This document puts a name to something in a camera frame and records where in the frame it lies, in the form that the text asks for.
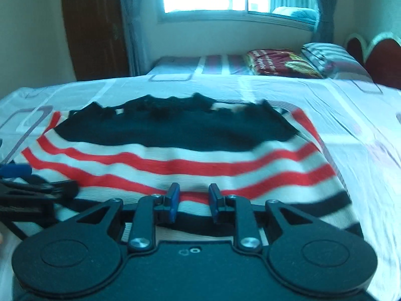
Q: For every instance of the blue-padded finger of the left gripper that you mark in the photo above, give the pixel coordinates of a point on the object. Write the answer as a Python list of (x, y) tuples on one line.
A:
[(19, 180)]

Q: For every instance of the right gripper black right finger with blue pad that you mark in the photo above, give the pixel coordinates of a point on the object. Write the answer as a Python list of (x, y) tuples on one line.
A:
[(275, 217)]

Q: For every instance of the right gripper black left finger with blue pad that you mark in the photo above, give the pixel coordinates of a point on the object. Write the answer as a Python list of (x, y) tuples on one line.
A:
[(112, 226)]

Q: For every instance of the striped red black white sweater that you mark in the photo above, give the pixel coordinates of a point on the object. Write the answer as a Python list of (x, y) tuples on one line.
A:
[(254, 150)]

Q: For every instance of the white quilt with square pattern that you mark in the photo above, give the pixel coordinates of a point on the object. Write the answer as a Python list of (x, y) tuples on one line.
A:
[(358, 122)]

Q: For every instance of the striped bed sheet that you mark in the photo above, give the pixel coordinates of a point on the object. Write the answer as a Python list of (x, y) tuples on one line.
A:
[(222, 64)]

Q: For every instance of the red patterned folded blanket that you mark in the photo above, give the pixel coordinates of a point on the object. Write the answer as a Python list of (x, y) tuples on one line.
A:
[(280, 62)]

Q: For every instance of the dark wooden door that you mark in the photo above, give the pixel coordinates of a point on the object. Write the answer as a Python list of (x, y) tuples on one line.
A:
[(95, 37)]

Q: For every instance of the striped grey pillow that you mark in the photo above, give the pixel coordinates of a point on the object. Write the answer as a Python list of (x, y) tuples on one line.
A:
[(334, 62)]

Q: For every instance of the red headboard with white trim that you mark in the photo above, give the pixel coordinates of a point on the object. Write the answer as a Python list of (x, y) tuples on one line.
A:
[(380, 57)]

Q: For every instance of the light blue cushion on sill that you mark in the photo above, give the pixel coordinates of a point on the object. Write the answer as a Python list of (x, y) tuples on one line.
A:
[(306, 15)]

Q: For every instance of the blue-grey left curtain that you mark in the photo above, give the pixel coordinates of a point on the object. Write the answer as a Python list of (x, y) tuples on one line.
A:
[(134, 35)]

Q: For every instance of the blue-grey curtain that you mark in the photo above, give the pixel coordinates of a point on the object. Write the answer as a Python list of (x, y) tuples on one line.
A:
[(134, 35), (324, 27)]

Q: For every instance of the blue-grey right curtain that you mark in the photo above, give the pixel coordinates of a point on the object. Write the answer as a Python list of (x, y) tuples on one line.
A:
[(324, 27)]

